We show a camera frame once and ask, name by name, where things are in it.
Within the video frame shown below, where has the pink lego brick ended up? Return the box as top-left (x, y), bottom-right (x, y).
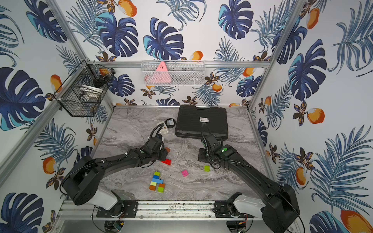
top-left (182, 170), bottom-right (189, 177)

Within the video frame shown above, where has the light blue long lego brick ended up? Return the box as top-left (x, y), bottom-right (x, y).
top-left (152, 178), bottom-right (163, 184)

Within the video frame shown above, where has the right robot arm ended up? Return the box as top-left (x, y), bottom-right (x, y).
top-left (200, 123), bottom-right (300, 233)

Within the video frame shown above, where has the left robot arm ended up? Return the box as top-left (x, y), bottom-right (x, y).
top-left (61, 123), bottom-right (168, 210)

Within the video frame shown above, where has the red long lego brick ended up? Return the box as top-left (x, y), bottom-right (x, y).
top-left (162, 159), bottom-right (172, 166)

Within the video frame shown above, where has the white remote control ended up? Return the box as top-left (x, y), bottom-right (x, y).
top-left (159, 126), bottom-right (169, 135)

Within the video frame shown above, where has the black round tape measure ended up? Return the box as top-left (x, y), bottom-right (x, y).
top-left (165, 118), bottom-right (176, 128)

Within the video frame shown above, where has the black plastic tool case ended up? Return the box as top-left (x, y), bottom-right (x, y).
top-left (175, 105), bottom-right (229, 140)

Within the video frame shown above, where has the pink triangle card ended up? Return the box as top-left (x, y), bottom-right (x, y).
top-left (147, 61), bottom-right (172, 84)

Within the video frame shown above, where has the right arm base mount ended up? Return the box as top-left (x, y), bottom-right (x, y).
top-left (212, 201), bottom-right (253, 218)

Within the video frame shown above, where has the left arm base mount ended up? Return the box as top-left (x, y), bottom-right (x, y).
top-left (96, 201), bottom-right (139, 218)

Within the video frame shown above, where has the clear wall tray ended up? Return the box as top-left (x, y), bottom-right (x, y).
top-left (141, 60), bottom-right (206, 85)

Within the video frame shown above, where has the black wire basket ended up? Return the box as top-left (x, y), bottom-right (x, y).
top-left (53, 60), bottom-right (116, 117)

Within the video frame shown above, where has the aluminium front rail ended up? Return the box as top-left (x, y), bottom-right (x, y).
top-left (56, 200), bottom-right (295, 220)

